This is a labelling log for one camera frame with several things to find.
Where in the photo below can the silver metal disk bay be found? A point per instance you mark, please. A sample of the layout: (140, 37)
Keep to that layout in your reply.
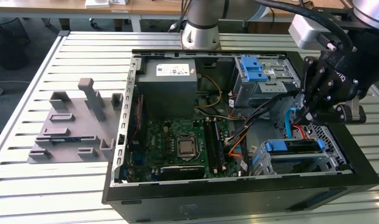
(300, 158)

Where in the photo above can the blue plastic drive latch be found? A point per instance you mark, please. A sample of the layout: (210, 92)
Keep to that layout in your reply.
(252, 70)

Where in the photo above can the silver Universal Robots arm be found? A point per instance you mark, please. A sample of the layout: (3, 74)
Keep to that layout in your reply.
(202, 35)

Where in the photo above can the small white box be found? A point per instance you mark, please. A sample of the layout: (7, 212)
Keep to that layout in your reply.
(119, 2)

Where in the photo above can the wooden desk white frame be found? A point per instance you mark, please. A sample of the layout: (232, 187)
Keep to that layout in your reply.
(158, 9)
(36, 7)

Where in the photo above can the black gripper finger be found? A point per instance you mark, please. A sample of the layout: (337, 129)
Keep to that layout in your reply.
(338, 114)
(318, 84)

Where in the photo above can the black mesh wastebasket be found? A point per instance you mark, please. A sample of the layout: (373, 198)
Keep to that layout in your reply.
(8, 46)

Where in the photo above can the RAM stick with blue edge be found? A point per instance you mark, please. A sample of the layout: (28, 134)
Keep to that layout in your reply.
(219, 144)

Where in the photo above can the green motherboard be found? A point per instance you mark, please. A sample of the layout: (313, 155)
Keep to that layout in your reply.
(164, 130)

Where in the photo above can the hard disk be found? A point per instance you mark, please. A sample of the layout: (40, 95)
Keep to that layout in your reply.
(300, 147)

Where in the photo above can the grey metal drive cage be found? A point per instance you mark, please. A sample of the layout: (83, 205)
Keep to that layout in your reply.
(248, 93)

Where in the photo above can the grey plastic parts rack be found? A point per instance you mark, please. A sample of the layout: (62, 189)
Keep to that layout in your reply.
(76, 130)

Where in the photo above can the black graphics card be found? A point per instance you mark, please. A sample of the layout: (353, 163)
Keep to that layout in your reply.
(183, 171)

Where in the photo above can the black open PC case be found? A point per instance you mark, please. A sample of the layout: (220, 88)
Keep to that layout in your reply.
(207, 205)

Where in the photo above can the grey power supply unit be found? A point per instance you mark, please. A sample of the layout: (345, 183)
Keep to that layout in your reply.
(164, 98)

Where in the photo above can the silver CPU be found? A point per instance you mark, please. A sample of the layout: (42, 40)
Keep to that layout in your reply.
(186, 147)

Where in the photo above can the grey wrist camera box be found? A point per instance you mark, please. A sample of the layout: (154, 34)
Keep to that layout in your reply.
(304, 32)

